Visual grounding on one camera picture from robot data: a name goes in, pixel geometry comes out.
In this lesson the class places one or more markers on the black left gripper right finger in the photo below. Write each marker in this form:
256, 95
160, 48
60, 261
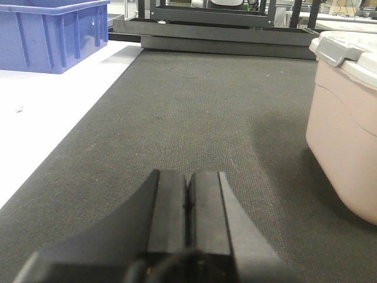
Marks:
222, 230

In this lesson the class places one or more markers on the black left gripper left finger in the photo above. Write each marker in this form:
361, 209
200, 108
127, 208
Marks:
149, 222

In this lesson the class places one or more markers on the blue plastic tote on table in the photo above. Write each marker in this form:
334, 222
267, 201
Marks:
51, 36

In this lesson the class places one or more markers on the black metal rack frame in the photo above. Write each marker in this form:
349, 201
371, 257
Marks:
217, 27

